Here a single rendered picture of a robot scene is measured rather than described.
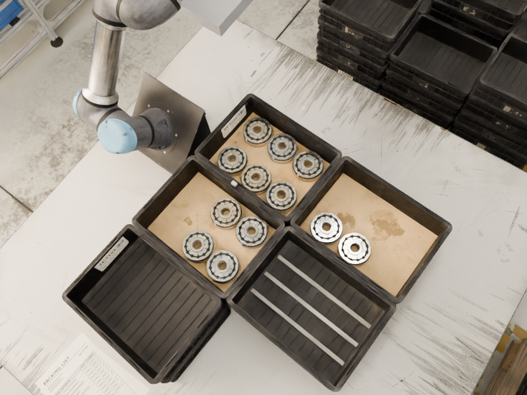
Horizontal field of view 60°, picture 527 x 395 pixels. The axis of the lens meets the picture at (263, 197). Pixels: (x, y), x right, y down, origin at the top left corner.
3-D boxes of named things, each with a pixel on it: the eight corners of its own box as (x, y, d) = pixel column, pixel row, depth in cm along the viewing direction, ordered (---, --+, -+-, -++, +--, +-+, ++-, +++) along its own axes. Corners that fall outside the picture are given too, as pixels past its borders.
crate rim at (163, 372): (63, 298, 139) (59, 296, 137) (131, 223, 147) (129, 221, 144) (155, 387, 128) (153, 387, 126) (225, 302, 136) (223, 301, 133)
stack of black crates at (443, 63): (377, 96, 245) (389, 55, 213) (405, 57, 253) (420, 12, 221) (445, 132, 235) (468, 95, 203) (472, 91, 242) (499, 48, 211)
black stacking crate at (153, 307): (77, 302, 148) (60, 296, 138) (140, 233, 155) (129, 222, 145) (165, 385, 137) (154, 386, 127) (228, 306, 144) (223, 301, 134)
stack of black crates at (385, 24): (314, 63, 256) (317, 2, 214) (342, 27, 263) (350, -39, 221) (376, 96, 245) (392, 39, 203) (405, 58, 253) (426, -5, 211)
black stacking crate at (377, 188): (288, 234, 152) (288, 223, 141) (341, 169, 159) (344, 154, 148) (390, 310, 141) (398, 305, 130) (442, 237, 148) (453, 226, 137)
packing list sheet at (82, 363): (30, 389, 150) (30, 389, 150) (79, 329, 156) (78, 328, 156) (103, 455, 142) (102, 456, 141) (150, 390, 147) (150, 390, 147)
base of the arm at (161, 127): (137, 138, 173) (118, 142, 164) (147, 101, 166) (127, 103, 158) (168, 156, 168) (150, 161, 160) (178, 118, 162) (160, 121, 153)
